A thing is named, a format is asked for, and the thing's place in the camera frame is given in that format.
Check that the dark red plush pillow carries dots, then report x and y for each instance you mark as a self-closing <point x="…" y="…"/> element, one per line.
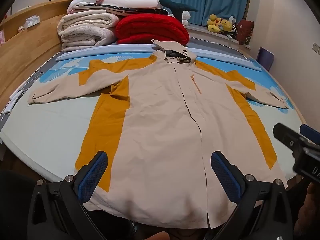
<point x="245" y="31"/>

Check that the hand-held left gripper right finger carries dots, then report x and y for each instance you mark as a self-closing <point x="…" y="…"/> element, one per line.
<point x="225" y="175"/>

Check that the beige and mustard hooded jacket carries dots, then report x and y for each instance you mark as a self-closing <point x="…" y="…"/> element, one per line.
<point x="160" y="135"/>

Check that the cream folded fleece blanket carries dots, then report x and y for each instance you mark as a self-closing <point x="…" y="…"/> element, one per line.
<point x="85" y="31"/>

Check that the grey mattress with white trim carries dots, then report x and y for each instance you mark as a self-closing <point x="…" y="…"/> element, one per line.
<point x="215" y="42"/>

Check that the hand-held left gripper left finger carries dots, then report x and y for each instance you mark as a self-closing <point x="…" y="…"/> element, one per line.
<point x="92" y="175"/>

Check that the red folded quilt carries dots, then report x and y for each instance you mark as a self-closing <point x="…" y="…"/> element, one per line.
<point x="152" y="28"/>

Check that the white plush toy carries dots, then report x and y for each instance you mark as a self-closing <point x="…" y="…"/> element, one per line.
<point x="185" y="17"/>

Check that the wall socket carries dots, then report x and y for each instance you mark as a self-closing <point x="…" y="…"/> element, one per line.
<point x="317" y="48"/>

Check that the dark patterned folded blanket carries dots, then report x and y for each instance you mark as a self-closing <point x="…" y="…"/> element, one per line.
<point x="140" y="10"/>

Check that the blue patterned bed sheet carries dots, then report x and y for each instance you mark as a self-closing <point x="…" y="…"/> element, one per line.
<point x="50" y="122"/>

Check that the tissue pack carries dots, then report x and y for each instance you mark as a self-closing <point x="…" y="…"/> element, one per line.
<point x="32" y="21"/>

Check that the blue curtain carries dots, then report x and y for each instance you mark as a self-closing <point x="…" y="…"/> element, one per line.
<point x="200" y="0"/>

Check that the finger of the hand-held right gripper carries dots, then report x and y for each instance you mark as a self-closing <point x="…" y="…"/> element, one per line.
<point x="310" y="133"/>
<point x="287" y="136"/>

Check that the wooden headboard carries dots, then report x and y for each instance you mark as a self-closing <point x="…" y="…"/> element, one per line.
<point x="27" y="47"/>

